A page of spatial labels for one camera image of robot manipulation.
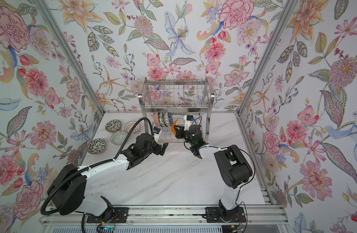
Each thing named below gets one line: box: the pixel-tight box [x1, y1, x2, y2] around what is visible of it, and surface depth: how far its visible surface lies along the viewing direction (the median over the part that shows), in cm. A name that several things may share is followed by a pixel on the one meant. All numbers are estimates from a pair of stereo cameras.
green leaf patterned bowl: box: [158, 111, 166, 127], surface depth 103 cm
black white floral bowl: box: [86, 138, 107, 155], surface depth 100 cm
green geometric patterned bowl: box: [110, 130, 129, 146], surface depth 105 cm
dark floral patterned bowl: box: [104, 119, 123, 133], surface depth 112 cm
